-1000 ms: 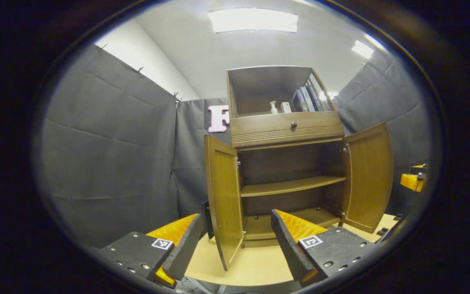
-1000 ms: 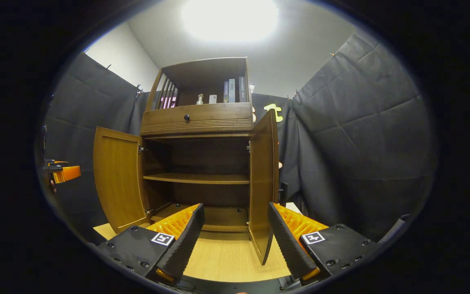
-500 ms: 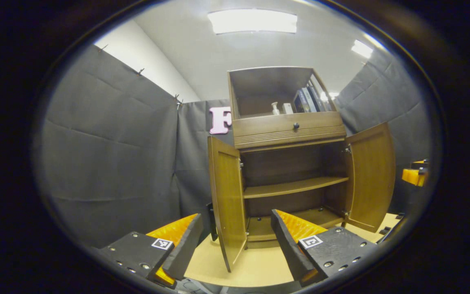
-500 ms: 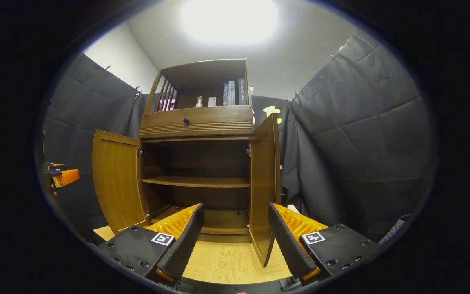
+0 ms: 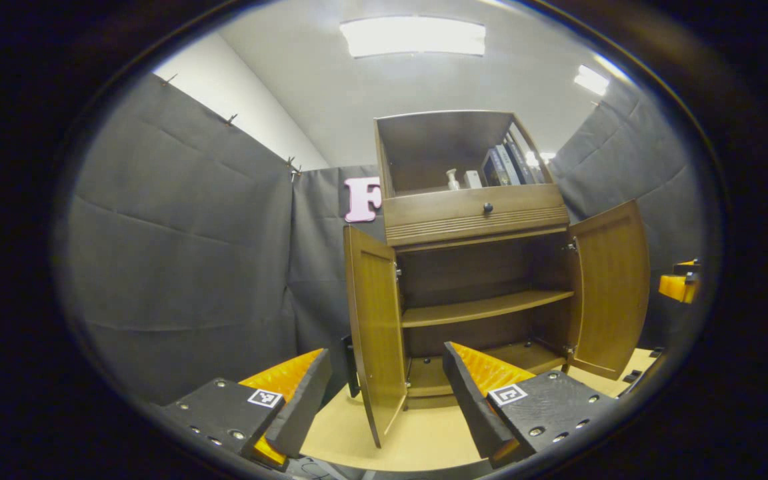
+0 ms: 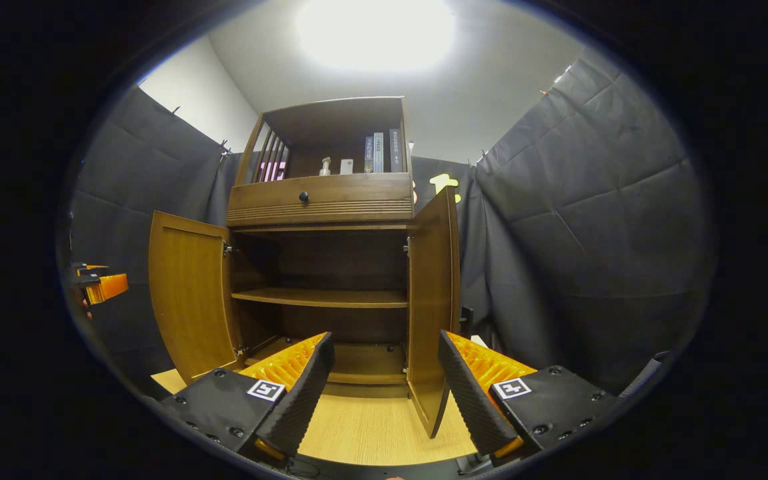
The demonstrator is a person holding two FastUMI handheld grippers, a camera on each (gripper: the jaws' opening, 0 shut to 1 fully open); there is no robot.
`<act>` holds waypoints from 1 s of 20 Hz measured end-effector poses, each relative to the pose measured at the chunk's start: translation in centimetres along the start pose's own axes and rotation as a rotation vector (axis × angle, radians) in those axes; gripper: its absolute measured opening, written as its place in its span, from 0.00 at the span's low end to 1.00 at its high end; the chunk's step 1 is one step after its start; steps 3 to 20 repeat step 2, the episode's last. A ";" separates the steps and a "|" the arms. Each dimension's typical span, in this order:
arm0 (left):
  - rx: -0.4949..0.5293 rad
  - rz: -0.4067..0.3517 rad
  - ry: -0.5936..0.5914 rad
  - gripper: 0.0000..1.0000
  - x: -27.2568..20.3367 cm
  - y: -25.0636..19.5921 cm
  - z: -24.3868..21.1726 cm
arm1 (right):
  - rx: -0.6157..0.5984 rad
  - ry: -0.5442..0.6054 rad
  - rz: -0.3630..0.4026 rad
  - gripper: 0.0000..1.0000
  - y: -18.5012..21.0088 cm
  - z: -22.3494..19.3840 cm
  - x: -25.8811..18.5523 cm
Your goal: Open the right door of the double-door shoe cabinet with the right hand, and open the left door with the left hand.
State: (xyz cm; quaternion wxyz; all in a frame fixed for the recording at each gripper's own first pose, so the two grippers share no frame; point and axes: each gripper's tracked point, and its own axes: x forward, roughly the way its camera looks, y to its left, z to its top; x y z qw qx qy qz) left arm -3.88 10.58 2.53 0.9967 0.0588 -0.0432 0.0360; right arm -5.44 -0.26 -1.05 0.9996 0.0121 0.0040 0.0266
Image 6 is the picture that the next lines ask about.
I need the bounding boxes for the wooden double-door shoe cabinet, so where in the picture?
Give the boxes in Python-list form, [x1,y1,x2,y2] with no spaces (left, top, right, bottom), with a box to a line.
[227,97,415,401]

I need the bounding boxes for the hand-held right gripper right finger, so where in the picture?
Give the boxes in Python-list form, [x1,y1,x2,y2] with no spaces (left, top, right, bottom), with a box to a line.
[437,330,618,462]

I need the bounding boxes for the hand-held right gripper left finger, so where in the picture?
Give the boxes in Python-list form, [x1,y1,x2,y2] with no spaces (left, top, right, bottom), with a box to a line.
[161,331,335,464]

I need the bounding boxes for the wooden inner cabinet shelf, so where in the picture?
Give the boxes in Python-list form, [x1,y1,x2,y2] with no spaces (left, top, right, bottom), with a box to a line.
[231,287,409,309]

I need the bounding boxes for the wooden cabinet door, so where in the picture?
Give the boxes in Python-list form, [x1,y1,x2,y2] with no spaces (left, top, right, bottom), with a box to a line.
[406,185,461,439]
[149,211,245,385]

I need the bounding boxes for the black backdrop cloth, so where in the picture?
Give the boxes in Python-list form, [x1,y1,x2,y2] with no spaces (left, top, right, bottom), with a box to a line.
[67,57,715,394]

